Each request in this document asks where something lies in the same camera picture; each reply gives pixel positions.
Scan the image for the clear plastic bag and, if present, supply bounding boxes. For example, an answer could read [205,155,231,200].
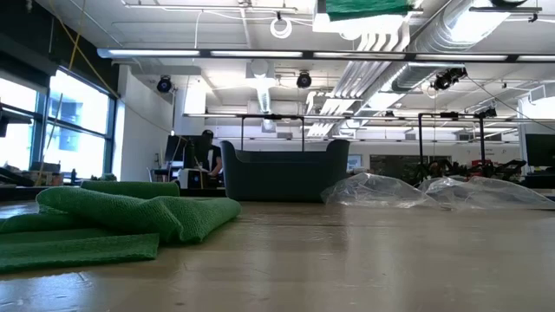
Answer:
[320,172,443,211]
[418,175,555,211]

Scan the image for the teal elastic bandage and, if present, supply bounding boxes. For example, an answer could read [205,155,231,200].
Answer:
[324,0,415,22]

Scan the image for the green elastic bandage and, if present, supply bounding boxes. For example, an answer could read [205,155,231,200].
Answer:
[0,180,242,274]

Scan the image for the blue-grey plastic bin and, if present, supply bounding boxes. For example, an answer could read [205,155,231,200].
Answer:
[219,139,350,204]

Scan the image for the person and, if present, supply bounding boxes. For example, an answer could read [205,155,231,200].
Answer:
[199,128,224,179]

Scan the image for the white ceiling pipe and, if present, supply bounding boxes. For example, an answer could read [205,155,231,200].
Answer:
[246,59,278,114]

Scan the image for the thin ceiling light bar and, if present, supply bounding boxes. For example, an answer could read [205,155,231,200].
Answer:
[184,112,555,123]

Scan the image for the white computer box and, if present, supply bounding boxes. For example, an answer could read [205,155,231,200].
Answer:
[177,167,205,190]

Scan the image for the black monitor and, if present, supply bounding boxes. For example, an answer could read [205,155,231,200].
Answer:
[524,133,555,168]
[164,134,212,164]

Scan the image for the long ceiling light bar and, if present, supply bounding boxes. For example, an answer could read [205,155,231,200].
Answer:
[97,47,555,62]

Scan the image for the black ceiling spotlight cluster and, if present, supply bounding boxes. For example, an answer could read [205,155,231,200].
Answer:
[431,66,469,92]

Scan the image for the large window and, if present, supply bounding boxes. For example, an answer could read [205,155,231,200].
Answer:
[0,64,117,185]

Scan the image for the distant black robot arms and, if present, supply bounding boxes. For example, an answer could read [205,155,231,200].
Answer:
[411,158,528,181]

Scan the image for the brown cardboard box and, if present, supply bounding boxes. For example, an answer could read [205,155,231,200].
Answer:
[21,162,64,187]

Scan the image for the white cable coil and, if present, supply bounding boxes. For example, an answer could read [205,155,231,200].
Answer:
[269,11,294,40]

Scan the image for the black gantry frame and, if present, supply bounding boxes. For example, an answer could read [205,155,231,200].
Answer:
[418,107,498,174]

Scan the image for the yellow rope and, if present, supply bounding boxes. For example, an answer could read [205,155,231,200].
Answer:
[47,0,121,100]

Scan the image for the silver ventilation duct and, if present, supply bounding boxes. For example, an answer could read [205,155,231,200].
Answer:
[392,0,515,93]

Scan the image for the black ceiling rail fixture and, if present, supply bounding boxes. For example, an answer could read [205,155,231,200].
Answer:
[469,0,544,23]

